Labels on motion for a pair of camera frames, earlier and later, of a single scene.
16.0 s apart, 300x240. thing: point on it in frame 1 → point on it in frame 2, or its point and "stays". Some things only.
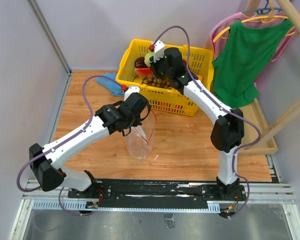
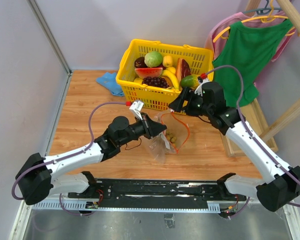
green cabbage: [146, 60] stays
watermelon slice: [144, 72] stays
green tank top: [246, 55] stays
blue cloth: [114, 88] stays
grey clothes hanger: [265, 10] stays
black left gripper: [137, 122] → [151, 128]
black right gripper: [154, 66] → [177, 105]
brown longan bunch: [151, 80] → [170, 137]
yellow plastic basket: [165, 99] stays
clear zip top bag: [139, 140] → [176, 131]
